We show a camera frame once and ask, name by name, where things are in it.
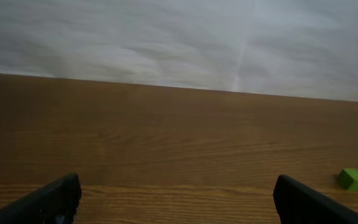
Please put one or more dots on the green cube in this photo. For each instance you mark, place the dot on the green cube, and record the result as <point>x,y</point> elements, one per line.
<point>353,180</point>

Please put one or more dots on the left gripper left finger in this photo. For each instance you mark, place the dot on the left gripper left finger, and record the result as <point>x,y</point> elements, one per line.
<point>45,202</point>

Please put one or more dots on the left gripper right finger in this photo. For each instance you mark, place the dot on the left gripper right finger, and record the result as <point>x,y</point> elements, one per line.
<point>303,205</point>

